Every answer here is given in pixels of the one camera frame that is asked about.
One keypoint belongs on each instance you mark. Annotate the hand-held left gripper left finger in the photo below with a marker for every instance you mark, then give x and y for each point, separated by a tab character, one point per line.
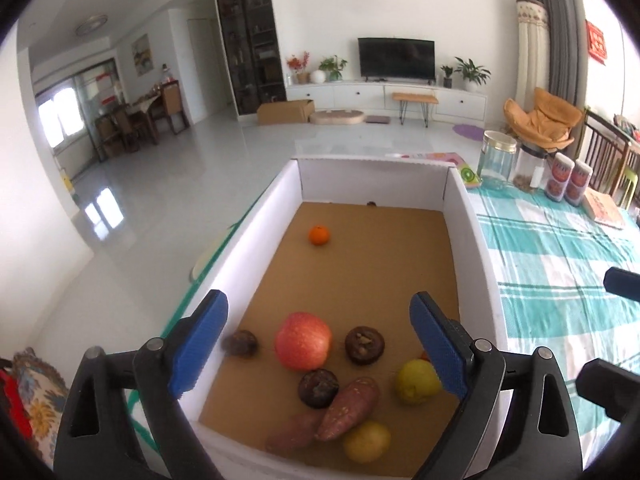
200	345

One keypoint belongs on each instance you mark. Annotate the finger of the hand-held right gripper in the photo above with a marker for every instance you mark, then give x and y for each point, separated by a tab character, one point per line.
607	385
622	285

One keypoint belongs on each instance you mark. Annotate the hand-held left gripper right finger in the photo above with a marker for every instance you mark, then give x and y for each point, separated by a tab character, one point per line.
440	342

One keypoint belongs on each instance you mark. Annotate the dark brown water chestnut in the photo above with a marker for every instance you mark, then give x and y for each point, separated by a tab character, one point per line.
241	344
365	344
318	387

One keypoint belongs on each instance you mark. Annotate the white cardboard box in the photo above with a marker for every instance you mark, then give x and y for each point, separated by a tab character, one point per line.
465	260

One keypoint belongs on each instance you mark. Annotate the red apple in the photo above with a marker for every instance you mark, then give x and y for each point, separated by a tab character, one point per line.
303	341

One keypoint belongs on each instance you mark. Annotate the small yellow-green pear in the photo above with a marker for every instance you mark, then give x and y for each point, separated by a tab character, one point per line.
366	441

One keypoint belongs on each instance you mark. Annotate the pale reddish sweet potato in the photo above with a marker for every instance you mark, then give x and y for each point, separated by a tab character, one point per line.
292	432

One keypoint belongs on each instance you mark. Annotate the bright orange mandarin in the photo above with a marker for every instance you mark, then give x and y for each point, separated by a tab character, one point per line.
319	235

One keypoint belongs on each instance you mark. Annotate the orange book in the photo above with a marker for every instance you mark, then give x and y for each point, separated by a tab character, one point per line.
602	207

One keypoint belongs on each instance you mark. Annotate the green plastic chair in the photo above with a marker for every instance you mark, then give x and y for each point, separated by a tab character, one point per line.
629	185

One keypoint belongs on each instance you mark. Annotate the white orange-label can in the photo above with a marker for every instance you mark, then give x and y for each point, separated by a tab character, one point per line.
580	182
559	177

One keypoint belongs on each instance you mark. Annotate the dark wooden chair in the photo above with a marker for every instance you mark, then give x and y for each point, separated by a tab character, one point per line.
602	145

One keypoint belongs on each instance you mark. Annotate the clear plastic jar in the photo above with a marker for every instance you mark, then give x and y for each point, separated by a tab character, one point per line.
530	170

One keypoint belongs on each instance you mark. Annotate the floral patterned cloth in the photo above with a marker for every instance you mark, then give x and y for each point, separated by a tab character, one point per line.
40	395

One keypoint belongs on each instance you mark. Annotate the fruit-print pouch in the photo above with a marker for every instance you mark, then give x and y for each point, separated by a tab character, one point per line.
467	172

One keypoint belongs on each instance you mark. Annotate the clear glass jar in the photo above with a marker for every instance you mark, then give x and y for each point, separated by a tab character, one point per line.
495	160

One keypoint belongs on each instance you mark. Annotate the orange lounge chair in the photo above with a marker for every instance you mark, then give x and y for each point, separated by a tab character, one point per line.
542	120

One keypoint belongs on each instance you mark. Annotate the round purple floor mat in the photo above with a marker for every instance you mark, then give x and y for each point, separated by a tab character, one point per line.
467	131

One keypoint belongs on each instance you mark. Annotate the wooden dining chair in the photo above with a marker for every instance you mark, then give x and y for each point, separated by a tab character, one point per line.
172	102
107	135

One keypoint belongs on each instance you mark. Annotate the small grey floor mat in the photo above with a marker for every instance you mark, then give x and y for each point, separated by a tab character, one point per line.
377	120

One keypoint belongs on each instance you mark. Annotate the wooden dining table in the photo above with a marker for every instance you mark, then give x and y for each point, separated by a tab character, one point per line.
145	107

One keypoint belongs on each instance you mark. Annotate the wooden bench with metal legs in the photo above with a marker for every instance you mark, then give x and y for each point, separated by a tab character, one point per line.
415	99

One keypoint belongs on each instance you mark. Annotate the beige floor cushion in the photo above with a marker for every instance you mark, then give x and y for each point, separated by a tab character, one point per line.
336	117

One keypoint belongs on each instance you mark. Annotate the brown cardboard carton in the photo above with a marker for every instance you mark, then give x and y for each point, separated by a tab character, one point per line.
285	111

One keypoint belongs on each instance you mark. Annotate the beige patterned curtain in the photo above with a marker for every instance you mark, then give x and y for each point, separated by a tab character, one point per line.
532	50

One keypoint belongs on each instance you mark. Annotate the small green potted plant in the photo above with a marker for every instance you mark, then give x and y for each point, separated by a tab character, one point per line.
446	75

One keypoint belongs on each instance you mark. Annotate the grey curtain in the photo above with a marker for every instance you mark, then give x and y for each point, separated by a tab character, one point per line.
557	20

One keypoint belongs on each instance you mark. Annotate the black television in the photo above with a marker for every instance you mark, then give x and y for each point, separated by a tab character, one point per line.
396	59

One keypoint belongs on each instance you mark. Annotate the round white vase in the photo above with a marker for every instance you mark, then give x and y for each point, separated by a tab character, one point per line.
317	76

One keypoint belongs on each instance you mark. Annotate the green leafy potted plant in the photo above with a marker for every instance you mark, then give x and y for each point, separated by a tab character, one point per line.
332	66

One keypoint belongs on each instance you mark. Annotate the red flower bouquet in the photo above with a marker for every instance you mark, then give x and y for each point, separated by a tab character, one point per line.
298	65

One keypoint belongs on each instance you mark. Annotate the black display cabinet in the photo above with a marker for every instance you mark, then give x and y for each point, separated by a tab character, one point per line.
247	35

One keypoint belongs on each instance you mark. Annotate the round ceiling lamp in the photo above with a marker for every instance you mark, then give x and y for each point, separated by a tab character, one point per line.
92	24

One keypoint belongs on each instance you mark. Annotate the red wall decoration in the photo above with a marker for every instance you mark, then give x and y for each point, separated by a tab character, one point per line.
596	42

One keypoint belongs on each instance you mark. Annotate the framed wall picture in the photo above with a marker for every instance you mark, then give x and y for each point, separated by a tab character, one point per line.
141	54

